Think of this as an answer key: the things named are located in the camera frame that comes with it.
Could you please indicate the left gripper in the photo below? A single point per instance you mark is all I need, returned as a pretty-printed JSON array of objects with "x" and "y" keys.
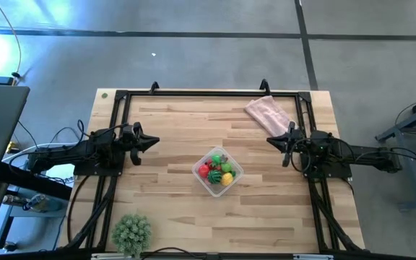
[{"x": 134, "y": 142}]

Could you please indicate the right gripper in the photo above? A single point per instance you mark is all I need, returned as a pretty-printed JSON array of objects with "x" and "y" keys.
[{"x": 293, "y": 142}]

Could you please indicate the lime green ball toy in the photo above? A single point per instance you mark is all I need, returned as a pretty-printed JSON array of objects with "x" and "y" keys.
[{"x": 226, "y": 167}]

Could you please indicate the large red tomato toy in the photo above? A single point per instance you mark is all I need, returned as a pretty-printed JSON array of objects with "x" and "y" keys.
[{"x": 203, "y": 170}]

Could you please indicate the green apple toy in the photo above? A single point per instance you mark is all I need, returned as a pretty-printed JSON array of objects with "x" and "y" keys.
[{"x": 216, "y": 159}]

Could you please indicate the small red cherry toy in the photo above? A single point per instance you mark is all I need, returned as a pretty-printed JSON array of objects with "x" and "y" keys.
[{"x": 217, "y": 168}]

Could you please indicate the striped green watermelon toy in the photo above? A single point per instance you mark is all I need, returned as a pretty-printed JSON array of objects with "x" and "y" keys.
[{"x": 215, "y": 176}]

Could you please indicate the clear plastic container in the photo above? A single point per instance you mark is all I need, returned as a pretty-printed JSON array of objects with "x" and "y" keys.
[{"x": 222, "y": 189}]

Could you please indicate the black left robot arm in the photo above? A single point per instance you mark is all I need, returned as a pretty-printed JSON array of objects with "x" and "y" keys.
[{"x": 74, "y": 151}]

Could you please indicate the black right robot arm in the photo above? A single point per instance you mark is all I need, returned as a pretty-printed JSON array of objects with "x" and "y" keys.
[{"x": 356, "y": 155}]

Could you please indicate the pale pink folded towel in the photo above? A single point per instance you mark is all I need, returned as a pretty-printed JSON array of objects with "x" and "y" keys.
[{"x": 269, "y": 115}]

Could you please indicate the white paper label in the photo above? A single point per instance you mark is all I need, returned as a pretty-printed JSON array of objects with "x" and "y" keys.
[{"x": 61, "y": 171}]

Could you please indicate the artificial green potted plant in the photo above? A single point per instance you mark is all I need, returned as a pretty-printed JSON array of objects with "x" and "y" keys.
[{"x": 132, "y": 234}]

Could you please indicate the black desk stand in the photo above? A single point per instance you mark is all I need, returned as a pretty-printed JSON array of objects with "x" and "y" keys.
[{"x": 31, "y": 180}]

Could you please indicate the grey hand tool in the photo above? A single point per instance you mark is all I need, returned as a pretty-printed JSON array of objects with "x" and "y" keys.
[{"x": 38, "y": 202}]

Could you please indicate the blue-grey metal cart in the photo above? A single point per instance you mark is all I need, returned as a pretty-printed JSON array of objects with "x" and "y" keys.
[{"x": 410, "y": 122}]

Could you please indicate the black metal table frame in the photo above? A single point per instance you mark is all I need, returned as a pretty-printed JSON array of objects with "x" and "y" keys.
[{"x": 229, "y": 94}]

